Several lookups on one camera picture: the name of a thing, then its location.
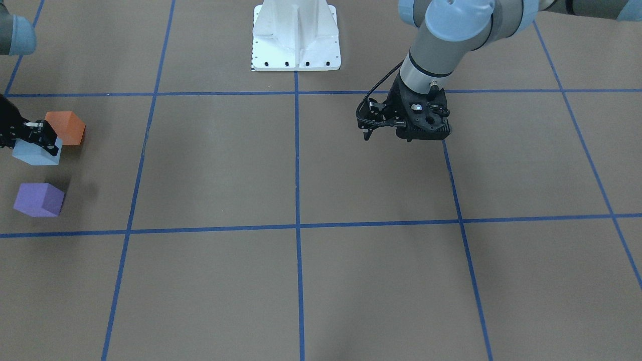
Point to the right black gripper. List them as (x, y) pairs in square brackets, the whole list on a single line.
[(11, 124)]

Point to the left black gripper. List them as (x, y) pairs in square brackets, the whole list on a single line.
[(397, 100)]

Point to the light blue foam block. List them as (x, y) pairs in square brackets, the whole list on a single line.
[(35, 155)]

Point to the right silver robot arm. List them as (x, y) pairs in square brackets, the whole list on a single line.
[(18, 38)]

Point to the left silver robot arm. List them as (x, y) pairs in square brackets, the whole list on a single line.
[(448, 30)]

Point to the orange foam block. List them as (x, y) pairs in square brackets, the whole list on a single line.
[(68, 126)]

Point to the purple foam block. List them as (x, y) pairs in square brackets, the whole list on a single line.
[(39, 200)]

